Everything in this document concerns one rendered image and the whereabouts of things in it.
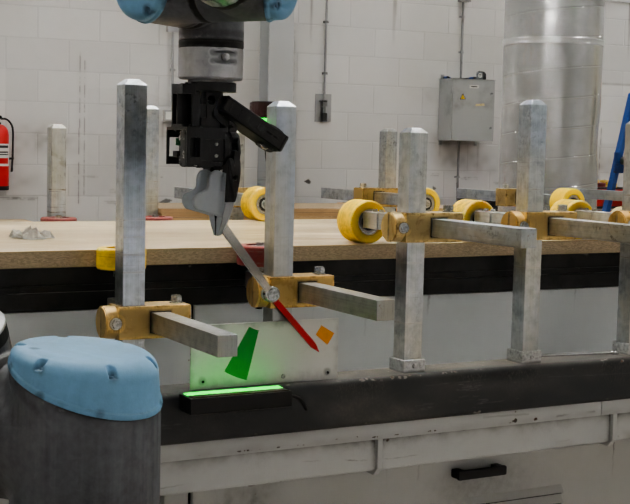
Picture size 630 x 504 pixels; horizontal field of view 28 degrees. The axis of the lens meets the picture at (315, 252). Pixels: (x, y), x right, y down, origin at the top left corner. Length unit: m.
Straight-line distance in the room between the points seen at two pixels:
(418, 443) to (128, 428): 1.05
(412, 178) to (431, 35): 8.38
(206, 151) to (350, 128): 8.37
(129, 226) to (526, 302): 0.76
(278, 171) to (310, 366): 0.32
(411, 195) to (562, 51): 3.99
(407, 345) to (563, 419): 0.40
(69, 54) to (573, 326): 7.05
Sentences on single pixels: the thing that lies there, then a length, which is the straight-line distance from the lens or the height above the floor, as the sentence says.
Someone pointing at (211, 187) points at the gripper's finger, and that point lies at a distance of 1.74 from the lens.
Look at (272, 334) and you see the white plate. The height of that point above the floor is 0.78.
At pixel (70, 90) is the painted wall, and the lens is 9.31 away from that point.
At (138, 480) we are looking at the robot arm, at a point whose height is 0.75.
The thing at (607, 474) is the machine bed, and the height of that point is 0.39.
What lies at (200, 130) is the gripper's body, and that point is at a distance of 1.71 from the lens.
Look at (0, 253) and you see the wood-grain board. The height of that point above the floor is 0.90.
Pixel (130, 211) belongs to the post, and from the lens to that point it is 1.88.
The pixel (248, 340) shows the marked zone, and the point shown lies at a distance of 1.97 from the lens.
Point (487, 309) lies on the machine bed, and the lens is 2.48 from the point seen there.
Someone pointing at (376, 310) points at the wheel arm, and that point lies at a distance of 1.79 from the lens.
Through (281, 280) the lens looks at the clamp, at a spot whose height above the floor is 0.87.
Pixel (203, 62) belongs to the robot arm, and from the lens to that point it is 1.72.
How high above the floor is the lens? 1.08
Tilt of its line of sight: 5 degrees down
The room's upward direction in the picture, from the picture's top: 1 degrees clockwise
